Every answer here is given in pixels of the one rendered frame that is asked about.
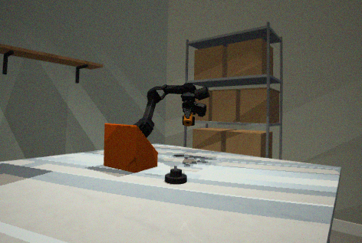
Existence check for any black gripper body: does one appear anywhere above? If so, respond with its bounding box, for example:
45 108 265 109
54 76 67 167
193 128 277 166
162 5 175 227
182 94 196 126

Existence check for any orange knob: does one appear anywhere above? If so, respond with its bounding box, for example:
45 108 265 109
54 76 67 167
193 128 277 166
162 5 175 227
183 113 193 126

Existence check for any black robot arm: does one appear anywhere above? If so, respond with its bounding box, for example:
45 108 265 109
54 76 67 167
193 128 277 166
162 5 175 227
134 83 209 138

